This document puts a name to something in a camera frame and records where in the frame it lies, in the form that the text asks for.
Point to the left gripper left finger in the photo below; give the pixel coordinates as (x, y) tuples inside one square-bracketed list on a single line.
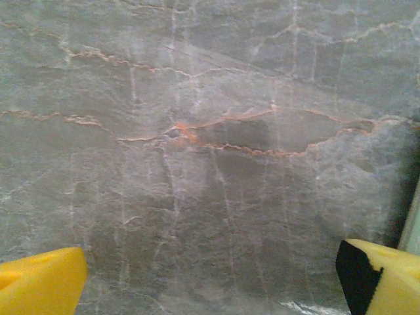
[(39, 285)]

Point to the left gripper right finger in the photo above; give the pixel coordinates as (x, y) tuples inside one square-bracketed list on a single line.
[(393, 285)]

